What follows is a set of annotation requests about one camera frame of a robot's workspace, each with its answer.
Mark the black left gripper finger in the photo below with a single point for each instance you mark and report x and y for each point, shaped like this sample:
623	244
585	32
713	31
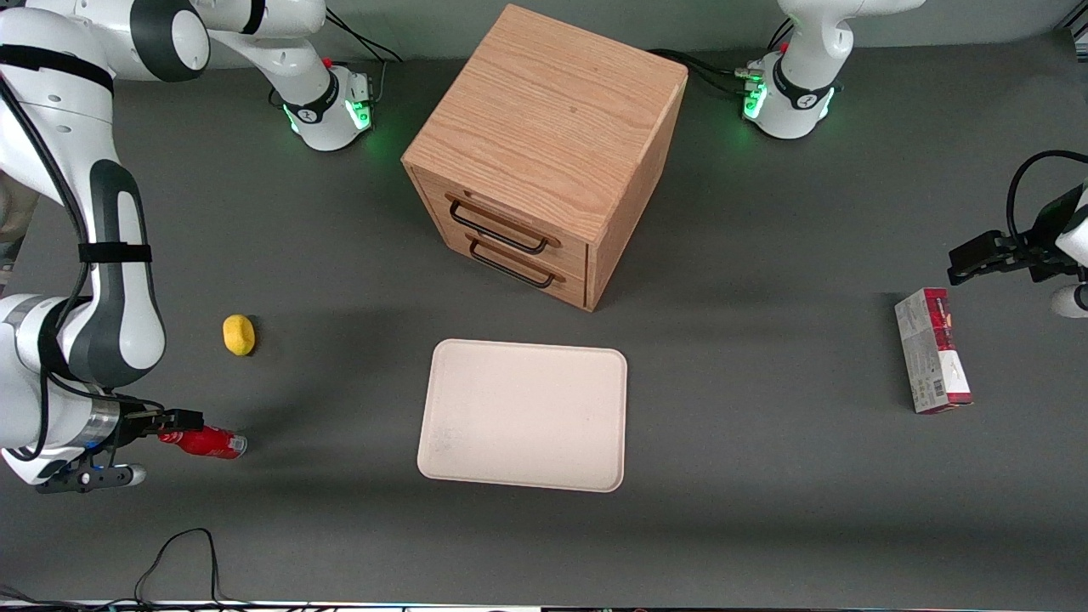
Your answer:
993	240
977	263

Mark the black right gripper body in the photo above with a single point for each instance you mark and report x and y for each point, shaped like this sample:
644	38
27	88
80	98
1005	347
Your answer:
136	423

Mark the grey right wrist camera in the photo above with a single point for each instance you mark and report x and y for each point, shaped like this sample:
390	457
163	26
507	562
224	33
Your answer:
98	478

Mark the grey and red carton box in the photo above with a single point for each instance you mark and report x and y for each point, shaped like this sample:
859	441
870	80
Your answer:
932	350

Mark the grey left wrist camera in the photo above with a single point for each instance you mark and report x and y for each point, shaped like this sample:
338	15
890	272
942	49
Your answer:
1071	301

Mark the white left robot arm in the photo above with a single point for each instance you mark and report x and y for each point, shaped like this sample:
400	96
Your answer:
799	102

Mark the red coke bottle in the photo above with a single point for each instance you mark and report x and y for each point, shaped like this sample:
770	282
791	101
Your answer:
208	443

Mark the yellow lemon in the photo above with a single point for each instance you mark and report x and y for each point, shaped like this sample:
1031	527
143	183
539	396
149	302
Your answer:
239	334

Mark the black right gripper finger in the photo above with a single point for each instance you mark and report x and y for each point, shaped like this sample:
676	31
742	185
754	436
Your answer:
180	419

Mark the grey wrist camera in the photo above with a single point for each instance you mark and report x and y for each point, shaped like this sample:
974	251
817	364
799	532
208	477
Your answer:
98	478
1071	301

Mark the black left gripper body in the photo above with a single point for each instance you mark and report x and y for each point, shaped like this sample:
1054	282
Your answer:
1027	254

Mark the wooden drawer cabinet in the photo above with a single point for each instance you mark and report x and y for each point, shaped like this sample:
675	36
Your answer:
552	127

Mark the beige plastic tray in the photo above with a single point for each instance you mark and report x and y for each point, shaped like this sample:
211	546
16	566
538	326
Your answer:
524	415

